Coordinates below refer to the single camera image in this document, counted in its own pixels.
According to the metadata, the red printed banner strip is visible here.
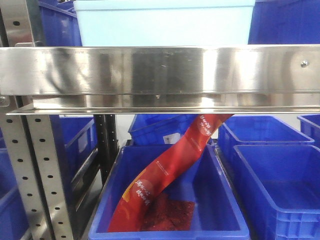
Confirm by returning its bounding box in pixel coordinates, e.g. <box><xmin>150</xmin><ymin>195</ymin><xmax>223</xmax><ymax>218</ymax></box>
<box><xmin>107</xmin><ymin>114</ymin><xmax>231</xmax><ymax>233</ymax></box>

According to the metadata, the blue bin behind post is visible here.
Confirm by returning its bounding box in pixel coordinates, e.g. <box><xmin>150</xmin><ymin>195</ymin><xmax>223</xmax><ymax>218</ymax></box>
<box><xmin>49</xmin><ymin>115</ymin><xmax>99</xmax><ymax>191</ymax></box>

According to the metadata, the black perforated upright post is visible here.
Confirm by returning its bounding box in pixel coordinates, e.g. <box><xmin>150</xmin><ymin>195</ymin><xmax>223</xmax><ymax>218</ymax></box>
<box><xmin>93</xmin><ymin>114</ymin><xmax>119</xmax><ymax>185</ymax></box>

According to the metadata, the stainless steel shelf rail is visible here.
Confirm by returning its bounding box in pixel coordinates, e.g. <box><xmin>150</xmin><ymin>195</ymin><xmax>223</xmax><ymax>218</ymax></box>
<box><xmin>0</xmin><ymin>44</ymin><xmax>320</xmax><ymax>115</ymax></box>

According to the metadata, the light blue plastic bin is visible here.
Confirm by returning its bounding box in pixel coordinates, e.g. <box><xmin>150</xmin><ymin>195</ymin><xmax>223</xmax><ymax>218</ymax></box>
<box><xmin>74</xmin><ymin>0</ymin><xmax>255</xmax><ymax>47</ymax></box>

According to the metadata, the blue bin lower right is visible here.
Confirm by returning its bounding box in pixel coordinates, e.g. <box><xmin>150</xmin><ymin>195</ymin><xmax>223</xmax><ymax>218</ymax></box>
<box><xmin>232</xmin><ymin>145</ymin><xmax>320</xmax><ymax>240</ymax></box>

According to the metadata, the blue bin rear centre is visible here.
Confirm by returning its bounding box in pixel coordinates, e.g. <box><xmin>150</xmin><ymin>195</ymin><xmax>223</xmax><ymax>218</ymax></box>
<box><xmin>128</xmin><ymin>114</ymin><xmax>197</xmax><ymax>146</ymax></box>

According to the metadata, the blue bin upper right shelf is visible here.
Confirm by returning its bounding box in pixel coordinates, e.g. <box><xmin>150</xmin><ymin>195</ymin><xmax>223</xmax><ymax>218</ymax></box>
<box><xmin>248</xmin><ymin>0</ymin><xmax>320</xmax><ymax>45</ymax></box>

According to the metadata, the blue bin lower left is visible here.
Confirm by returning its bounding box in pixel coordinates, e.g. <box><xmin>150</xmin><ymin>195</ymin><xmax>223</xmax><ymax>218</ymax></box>
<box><xmin>0</xmin><ymin>147</ymin><xmax>30</xmax><ymax>240</ymax></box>

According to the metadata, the perforated steel upright post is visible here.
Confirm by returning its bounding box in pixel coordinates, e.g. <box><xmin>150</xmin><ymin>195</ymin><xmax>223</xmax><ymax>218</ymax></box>
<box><xmin>0</xmin><ymin>0</ymin><xmax>79</xmax><ymax>240</ymax></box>

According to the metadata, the blue bin shelf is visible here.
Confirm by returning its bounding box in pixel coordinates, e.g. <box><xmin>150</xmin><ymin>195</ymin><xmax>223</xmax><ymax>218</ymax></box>
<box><xmin>248</xmin><ymin>0</ymin><xmax>320</xmax><ymax>45</ymax></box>
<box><xmin>38</xmin><ymin>0</ymin><xmax>82</xmax><ymax>47</ymax></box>

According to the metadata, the blue bin with banner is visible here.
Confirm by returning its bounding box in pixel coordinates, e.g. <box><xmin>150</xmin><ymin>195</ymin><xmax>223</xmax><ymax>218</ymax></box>
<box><xmin>88</xmin><ymin>144</ymin><xmax>250</xmax><ymax>240</ymax></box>

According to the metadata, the blue bin far right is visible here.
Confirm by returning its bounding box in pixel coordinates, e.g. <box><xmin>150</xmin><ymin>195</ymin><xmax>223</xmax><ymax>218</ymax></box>
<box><xmin>297</xmin><ymin>114</ymin><xmax>320</xmax><ymax>148</ymax></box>

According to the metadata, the blue bin upper left shelf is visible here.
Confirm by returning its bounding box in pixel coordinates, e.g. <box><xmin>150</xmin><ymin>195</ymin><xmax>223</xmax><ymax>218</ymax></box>
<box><xmin>38</xmin><ymin>0</ymin><xmax>82</xmax><ymax>47</ymax></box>

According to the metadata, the blue bin rear right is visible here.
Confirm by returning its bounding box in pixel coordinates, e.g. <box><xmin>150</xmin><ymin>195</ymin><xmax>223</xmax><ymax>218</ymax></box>
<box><xmin>217</xmin><ymin>115</ymin><xmax>315</xmax><ymax>158</ymax></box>

